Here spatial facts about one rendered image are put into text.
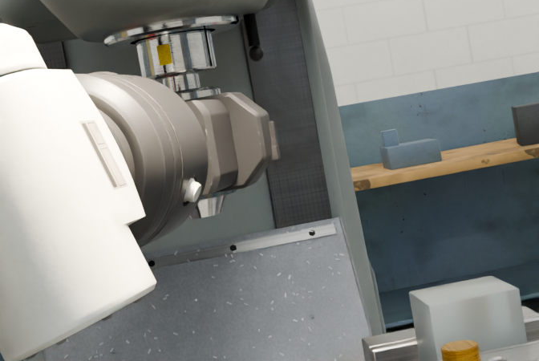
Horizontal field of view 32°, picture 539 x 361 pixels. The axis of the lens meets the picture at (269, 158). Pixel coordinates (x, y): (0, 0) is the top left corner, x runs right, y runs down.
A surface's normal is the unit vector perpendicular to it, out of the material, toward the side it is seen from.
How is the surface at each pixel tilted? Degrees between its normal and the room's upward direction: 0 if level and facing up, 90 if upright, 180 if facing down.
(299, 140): 90
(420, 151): 90
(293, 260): 64
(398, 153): 90
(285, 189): 90
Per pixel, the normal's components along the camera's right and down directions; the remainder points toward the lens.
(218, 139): 0.96, -0.15
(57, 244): 0.29, -0.19
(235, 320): 0.04, -0.43
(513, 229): 0.14, 0.03
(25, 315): -0.26, 0.10
